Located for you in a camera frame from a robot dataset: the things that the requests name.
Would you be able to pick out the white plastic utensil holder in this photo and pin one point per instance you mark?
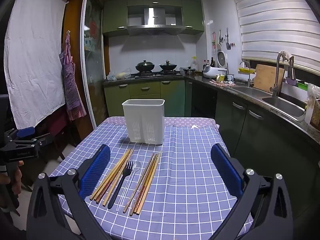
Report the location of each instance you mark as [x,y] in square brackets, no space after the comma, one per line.
[142,115]

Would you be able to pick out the sliding glass door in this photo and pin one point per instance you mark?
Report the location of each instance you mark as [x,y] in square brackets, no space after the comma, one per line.
[93,80]

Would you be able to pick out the pink counter cloth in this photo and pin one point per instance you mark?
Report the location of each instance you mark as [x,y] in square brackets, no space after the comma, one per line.
[221,83]

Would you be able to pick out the white hanging sheet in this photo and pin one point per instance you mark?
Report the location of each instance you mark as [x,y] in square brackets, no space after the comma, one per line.
[32,55]

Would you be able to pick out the clear bag of food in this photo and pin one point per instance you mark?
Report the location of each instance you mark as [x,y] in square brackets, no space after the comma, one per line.
[313,107]

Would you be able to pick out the white rice cooker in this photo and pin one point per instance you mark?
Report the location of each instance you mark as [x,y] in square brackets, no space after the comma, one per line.
[210,72]

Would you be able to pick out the pink checked apron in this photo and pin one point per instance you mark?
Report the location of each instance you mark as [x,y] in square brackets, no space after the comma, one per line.
[71,85]

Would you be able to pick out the white enamel mug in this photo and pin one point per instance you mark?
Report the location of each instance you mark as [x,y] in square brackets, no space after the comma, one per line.
[230,77]

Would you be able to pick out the dark stone countertop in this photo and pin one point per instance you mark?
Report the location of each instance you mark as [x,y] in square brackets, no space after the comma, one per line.
[275,110]

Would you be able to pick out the black plastic fork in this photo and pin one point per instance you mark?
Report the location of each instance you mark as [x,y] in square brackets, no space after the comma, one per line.
[120,185]

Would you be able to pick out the plastic bag with food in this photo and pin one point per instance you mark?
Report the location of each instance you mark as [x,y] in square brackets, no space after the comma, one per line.
[120,75]

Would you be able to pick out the green lower cabinets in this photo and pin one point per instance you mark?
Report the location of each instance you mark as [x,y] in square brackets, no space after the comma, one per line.
[117,97]

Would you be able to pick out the green box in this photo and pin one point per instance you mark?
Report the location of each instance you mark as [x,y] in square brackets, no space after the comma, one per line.
[302,85]

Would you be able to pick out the clear plastic spoon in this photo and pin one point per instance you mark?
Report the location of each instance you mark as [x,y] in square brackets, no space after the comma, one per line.
[136,166]

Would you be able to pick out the dark sauce bottles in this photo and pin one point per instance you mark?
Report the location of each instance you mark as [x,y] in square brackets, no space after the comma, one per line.
[212,62]

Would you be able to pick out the yellow mug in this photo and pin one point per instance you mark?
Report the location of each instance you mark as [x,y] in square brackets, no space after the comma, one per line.
[220,78]

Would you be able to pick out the tall steel faucet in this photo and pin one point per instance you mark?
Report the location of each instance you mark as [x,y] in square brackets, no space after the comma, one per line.
[277,75]

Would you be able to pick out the yellow sponge rack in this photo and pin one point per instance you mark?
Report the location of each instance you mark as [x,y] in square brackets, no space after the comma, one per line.
[246,70]

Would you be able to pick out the purple container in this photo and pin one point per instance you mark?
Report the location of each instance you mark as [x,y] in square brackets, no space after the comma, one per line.
[291,81]

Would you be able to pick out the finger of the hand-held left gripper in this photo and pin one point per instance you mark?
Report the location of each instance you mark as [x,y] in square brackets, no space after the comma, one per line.
[26,131]
[42,140]

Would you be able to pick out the small steel faucet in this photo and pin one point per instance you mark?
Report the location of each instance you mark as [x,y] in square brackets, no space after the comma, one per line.
[249,77]

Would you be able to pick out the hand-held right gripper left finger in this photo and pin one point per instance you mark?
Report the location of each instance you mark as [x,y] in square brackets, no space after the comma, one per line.
[96,172]

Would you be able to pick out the steel double sink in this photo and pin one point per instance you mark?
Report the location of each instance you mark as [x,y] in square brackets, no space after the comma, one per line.
[285,105]

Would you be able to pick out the cooking oil bottle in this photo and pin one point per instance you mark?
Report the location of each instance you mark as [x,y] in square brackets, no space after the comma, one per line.
[193,63]

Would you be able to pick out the purple patterned cloth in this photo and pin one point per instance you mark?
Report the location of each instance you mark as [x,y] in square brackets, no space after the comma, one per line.
[187,122]

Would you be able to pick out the pink hanging wall item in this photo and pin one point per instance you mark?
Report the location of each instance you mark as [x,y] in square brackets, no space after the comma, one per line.
[213,42]

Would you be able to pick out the steel range hood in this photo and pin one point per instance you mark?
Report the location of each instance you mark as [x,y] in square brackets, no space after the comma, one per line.
[153,17]

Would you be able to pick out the white round-faced appliance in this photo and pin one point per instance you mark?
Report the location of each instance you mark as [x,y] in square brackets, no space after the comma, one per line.
[222,59]

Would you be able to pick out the person's left hand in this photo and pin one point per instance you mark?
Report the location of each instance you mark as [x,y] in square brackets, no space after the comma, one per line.
[17,180]

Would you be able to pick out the small steel pot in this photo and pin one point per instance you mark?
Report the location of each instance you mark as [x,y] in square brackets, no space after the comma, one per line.
[189,71]

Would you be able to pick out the blue checked tablecloth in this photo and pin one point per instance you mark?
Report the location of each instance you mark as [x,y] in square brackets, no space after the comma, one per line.
[190,180]

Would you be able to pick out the beige cloth on faucet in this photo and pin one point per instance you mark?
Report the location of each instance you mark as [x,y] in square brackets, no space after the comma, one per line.
[285,55]

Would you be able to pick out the green upper cabinets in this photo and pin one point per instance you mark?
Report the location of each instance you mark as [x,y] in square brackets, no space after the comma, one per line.
[115,15]

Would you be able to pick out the white window blind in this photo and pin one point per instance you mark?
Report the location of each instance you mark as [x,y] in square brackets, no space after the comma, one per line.
[275,17]

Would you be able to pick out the hanging steel ladle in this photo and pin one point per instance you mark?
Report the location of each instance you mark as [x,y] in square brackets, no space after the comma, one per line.
[220,38]

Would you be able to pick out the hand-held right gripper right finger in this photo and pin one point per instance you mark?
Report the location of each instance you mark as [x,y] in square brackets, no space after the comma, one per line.
[226,172]

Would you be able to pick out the black gas stove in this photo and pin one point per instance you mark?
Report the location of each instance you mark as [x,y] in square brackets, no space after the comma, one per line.
[157,74]

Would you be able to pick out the dark wooden chair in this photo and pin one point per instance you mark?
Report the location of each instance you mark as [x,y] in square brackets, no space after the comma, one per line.
[57,127]

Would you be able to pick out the hanging black spatula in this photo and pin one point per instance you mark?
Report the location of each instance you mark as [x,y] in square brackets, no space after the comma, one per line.
[228,45]

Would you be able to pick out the black wok with lid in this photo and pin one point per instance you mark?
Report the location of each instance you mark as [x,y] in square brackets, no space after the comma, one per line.
[145,66]
[168,66]

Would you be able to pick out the wooden cutting board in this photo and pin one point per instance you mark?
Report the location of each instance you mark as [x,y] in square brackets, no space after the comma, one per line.
[267,78]

